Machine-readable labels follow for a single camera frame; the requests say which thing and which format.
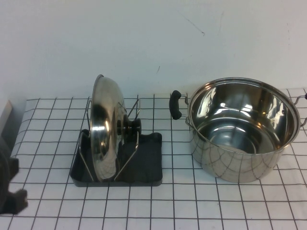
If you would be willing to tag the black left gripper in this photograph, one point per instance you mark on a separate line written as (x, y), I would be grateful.
(3, 172)

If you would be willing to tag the steel pot lid black knob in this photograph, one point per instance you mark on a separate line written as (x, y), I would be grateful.
(105, 119)

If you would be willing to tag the white black-grid tablecloth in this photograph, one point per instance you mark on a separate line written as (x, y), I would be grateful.
(168, 203)

